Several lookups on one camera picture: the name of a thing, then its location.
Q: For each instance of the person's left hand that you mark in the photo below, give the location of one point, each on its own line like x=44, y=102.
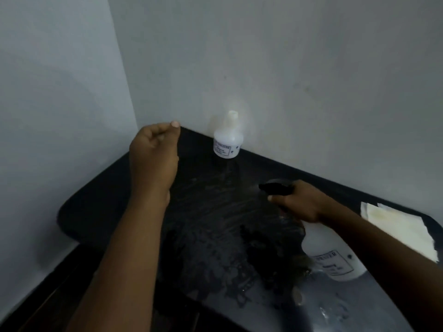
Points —
x=152, y=162

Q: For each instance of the person's right hand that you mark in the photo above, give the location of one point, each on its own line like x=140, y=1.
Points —
x=308, y=203

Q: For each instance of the white plastic spray bottle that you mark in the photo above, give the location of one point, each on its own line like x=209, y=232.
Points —
x=325, y=245
x=226, y=136

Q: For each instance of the person's left forearm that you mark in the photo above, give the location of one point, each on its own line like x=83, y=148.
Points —
x=121, y=273

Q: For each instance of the person's right forearm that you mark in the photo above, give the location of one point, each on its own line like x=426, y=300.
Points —
x=398, y=259

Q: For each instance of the stained cream paper wipe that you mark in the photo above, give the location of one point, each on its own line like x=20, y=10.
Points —
x=405, y=228

